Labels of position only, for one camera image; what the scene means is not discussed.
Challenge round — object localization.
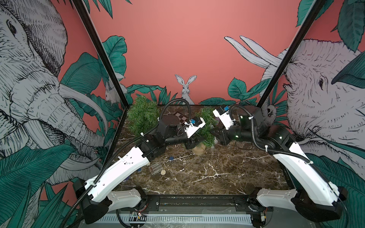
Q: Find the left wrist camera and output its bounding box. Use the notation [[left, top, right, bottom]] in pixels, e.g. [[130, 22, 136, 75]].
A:
[[184, 117, 206, 138]]

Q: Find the white slotted cable duct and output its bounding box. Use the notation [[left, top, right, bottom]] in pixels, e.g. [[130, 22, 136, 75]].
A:
[[86, 213, 253, 226]]

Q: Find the brown checkered chess board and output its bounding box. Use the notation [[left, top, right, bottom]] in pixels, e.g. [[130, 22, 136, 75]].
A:
[[174, 112, 188, 123]]

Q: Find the clear battery box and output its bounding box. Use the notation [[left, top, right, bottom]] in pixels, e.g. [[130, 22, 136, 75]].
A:
[[149, 163, 163, 175]]

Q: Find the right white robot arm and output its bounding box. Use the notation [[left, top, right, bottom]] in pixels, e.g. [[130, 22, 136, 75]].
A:
[[210, 104, 348, 228]]

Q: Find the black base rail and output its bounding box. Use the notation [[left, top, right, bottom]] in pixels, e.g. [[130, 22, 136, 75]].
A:
[[122, 194, 274, 213]]

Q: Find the small christmas tree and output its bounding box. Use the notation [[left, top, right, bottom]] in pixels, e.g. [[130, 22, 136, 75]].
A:
[[127, 96, 159, 136], [192, 106, 219, 155]]

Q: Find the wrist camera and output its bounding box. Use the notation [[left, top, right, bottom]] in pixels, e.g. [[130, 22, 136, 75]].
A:
[[213, 104, 235, 130], [184, 117, 206, 138]]

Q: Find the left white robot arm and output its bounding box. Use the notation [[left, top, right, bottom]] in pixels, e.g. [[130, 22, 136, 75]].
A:
[[60, 115, 205, 228]]

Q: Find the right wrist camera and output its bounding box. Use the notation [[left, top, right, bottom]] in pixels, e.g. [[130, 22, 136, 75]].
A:
[[213, 104, 235, 130]]

